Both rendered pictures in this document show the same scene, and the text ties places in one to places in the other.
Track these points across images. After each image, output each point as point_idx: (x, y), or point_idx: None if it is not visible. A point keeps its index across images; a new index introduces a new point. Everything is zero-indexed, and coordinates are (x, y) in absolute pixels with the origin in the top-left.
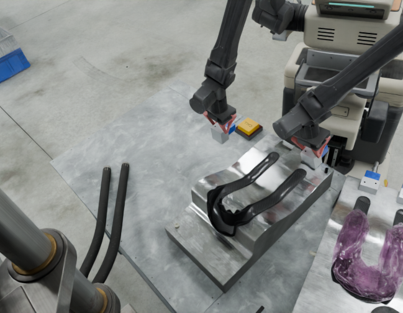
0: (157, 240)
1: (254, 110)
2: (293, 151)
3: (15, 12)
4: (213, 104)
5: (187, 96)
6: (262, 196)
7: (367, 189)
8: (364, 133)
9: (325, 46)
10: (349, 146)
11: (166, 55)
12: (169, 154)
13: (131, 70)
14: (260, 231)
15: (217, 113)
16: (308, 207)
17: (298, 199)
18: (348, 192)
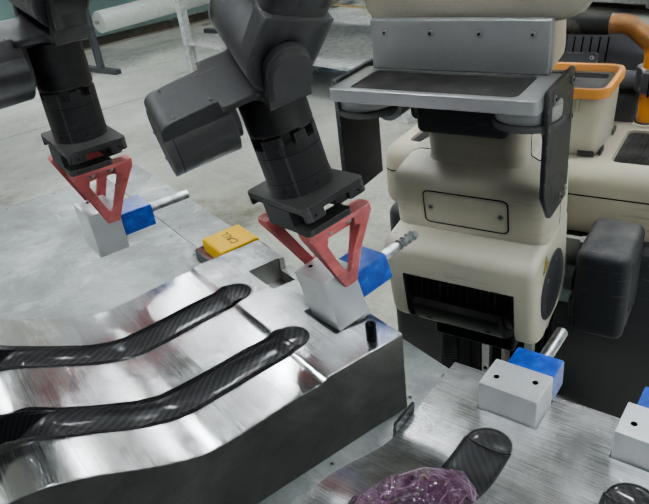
0: None
1: (379, 306)
2: (296, 284)
3: None
4: (48, 110)
5: (133, 192)
6: (128, 397)
7: (505, 405)
8: (577, 305)
9: (416, 11)
10: (525, 327)
11: (228, 199)
12: (1, 302)
13: None
14: None
15: (64, 142)
16: (308, 463)
17: (246, 416)
18: (441, 414)
